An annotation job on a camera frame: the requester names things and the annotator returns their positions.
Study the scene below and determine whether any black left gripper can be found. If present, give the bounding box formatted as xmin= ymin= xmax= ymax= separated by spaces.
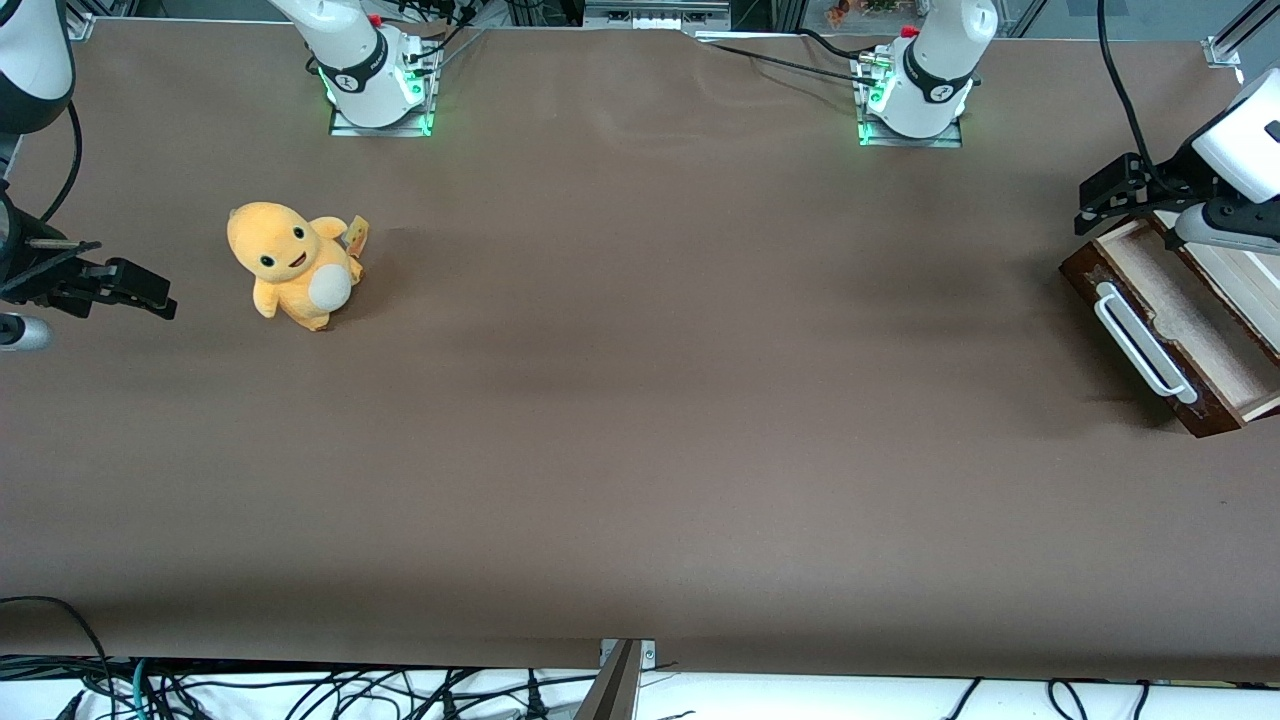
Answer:
xmin=1074 ymin=152 xmax=1203 ymax=237

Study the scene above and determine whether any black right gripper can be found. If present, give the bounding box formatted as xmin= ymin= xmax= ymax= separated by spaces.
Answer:
xmin=0 ymin=190 xmax=179 ymax=322

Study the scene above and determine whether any white plastic drawer handle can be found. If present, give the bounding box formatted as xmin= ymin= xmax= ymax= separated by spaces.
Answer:
xmin=1093 ymin=282 xmax=1199 ymax=405

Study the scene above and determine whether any wooden drawer with white handle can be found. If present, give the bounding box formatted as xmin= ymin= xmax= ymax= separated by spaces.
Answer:
xmin=1060 ymin=215 xmax=1280 ymax=438

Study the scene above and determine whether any dark wooden drawer cabinet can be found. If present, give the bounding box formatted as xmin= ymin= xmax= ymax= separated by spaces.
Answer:
xmin=1060 ymin=212 xmax=1280 ymax=439

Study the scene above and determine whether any yellow plush toy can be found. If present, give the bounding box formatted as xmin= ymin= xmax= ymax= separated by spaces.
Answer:
xmin=226 ymin=201 xmax=371 ymax=333

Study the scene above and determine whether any grey equipment box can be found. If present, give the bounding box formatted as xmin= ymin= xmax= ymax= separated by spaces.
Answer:
xmin=582 ymin=0 xmax=732 ymax=32

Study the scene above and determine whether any brown paper table cover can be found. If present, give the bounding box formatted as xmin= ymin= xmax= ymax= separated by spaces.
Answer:
xmin=0 ymin=18 xmax=1280 ymax=683

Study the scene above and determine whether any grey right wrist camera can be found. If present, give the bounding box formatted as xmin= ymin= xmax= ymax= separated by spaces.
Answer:
xmin=0 ymin=314 xmax=52 ymax=352

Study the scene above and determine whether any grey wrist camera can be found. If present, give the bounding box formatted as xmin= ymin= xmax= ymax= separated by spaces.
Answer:
xmin=0 ymin=314 xmax=52 ymax=352
xmin=1172 ymin=200 xmax=1280 ymax=254

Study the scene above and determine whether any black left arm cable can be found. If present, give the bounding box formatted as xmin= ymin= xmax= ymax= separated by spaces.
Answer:
xmin=1096 ymin=0 xmax=1169 ymax=193

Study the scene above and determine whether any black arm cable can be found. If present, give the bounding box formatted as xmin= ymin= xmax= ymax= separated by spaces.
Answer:
xmin=38 ymin=100 xmax=84 ymax=224
xmin=1096 ymin=0 xmax=1169 ymax=193

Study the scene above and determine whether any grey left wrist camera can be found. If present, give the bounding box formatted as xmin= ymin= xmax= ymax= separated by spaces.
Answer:
xmin=1172 ymin=200 xmax=1280 ymax=254

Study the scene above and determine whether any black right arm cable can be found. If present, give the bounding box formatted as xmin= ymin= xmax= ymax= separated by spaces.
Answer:
xmin=38 ymin=100 xmax=84 ymax=224

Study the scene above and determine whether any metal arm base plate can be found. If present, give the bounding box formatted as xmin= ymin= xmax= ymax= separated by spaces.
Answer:
xmin=328 ymin=100 xmax=438 ymax=138
xmin=857 ymin=115 xmax=964 ymax=149

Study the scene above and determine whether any aluminium frame profile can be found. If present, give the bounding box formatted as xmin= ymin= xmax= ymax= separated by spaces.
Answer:
xmin=1204 ymin=0 xmax=1265 ymax=69

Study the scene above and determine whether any short black cable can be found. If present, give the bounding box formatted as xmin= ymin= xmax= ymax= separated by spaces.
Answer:
xmin=795 ymin=27 xmax=873 ymax=63

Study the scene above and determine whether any black looped cable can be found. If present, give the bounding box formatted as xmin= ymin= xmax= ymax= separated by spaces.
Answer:
xmin=0 ymin=596 xmax=119 ymax=720

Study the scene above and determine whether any long black cable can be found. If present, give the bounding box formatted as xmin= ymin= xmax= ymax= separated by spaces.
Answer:
xmin=695 ymin=38 xmax=883 ymax=87

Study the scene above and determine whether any silver metal bracket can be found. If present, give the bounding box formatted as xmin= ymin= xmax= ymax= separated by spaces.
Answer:
xmin=599 ymin=638 xmax=657 ymax=673

